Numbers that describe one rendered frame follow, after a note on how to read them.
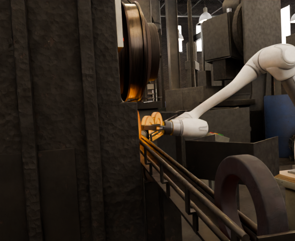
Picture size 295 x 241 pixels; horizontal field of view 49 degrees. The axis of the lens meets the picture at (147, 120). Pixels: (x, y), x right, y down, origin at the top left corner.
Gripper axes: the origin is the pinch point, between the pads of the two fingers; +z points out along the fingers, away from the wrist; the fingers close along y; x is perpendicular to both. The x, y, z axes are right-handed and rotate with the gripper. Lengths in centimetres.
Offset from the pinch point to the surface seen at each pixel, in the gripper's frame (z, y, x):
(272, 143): -37, -68, -1
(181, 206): 3, -92, -15
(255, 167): 2, -123, 1
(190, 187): 7, -108, -6
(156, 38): -5.7, -23.9, 41.6
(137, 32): 5, -32, 42
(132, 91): 4.6, -22.3, 17.7
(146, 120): -13.5, 28.7, 2.5
